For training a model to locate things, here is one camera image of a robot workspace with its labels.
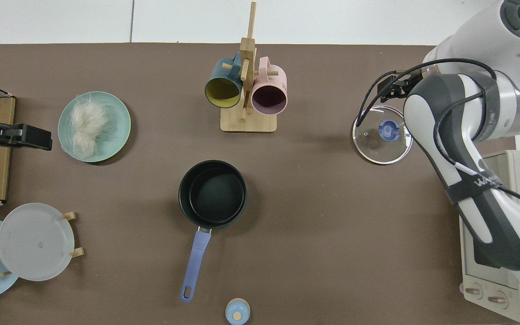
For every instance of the grey plate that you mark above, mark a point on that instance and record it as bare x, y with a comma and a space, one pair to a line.
34, 241

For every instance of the pale green plate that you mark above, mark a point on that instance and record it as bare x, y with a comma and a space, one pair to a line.
118, 131

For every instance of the wooden plate rack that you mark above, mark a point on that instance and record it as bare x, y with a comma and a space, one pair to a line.
69, 215

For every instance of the brown table cloth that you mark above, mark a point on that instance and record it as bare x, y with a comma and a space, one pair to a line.
332, 203

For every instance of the dark teal cup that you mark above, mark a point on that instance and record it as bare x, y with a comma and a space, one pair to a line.
219, 74

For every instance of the small blue round thing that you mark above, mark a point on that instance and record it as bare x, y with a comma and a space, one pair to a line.
237, 311

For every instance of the pink cup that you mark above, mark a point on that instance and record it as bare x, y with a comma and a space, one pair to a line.
271, 79

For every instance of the white vermicelli bundle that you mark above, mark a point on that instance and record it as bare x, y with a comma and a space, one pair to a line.
86, 122

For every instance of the glass lid with blue knob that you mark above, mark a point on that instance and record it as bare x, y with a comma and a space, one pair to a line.
373, 144

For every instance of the wooden cup stand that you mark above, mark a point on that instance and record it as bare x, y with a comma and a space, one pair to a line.
248, 124

